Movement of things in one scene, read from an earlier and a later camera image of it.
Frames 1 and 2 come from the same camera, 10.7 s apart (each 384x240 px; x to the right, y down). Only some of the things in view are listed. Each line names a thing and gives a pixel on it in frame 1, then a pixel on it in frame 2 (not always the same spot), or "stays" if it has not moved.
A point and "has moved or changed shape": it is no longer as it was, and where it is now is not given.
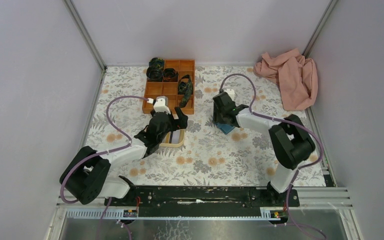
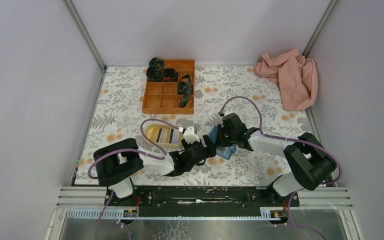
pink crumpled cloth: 296,76 stays
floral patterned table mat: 200,156 stays
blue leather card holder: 225,128 has moved or changed shape
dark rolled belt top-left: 154,74 stays
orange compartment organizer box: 154,89 stays
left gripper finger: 182,121 → 211,146
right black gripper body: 218,115 → 226,138
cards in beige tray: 175,137 stays
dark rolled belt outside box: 157,63 stays
